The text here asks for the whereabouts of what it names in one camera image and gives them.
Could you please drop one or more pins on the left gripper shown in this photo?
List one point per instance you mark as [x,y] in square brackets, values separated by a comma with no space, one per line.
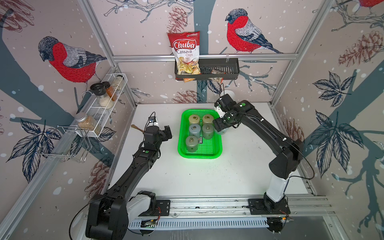
[165,136]

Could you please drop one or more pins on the white wire spice rack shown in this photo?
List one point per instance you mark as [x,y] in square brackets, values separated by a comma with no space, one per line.
[84,141]

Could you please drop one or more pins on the orange spice bottle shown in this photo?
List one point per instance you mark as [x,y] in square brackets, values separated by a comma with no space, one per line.
[110,91]

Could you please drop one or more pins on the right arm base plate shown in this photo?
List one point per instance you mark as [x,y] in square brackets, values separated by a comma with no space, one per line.
[262,207]

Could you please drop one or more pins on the iridescent butter knife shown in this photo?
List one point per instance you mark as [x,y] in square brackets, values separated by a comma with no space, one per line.
[137,128]

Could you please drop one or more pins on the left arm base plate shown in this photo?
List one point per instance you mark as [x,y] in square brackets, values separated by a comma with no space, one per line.
[159,208]

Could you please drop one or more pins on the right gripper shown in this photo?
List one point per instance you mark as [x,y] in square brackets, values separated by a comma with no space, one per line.
[218,126]

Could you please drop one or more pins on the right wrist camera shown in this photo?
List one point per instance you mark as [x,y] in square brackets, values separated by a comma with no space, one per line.
[220,112]

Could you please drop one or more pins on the beige tea canister back left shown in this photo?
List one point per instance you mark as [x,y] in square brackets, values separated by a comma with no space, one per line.
[194,119]

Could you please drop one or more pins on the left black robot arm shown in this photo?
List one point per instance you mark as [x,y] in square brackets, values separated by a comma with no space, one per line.
[110,213]

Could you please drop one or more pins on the beige tea canister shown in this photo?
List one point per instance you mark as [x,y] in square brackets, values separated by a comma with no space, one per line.
[207,119]
[194,119]

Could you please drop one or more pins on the beige tea canister back right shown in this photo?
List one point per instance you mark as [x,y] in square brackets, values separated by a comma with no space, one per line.
[207,119]

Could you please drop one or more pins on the blue-grey tea canister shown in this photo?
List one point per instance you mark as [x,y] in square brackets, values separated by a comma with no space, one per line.
[195,130]

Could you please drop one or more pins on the black lid spice grinder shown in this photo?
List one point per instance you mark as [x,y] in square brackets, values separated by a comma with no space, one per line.
[104,101]

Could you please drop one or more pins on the green tea canister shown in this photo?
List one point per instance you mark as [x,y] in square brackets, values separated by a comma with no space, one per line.
[208,131]
[192,143]

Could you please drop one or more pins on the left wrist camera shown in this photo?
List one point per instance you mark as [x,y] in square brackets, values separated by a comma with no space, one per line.
[153,121]

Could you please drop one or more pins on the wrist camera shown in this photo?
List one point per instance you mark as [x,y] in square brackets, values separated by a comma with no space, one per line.
[153,121]
[220,112]

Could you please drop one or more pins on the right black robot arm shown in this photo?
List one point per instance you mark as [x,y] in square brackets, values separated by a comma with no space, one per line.
[288,152]

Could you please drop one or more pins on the black wall basket shelf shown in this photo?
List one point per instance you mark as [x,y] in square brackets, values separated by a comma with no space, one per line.
[227,69]

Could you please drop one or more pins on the glass jar with brown spice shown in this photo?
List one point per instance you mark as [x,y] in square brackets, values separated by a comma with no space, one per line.
[85,121]

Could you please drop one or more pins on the white pale spice bottle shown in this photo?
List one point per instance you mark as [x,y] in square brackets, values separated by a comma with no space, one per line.
[118,83]

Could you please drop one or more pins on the red cassava chips bag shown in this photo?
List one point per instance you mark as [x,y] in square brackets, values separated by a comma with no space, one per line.
[186,49]

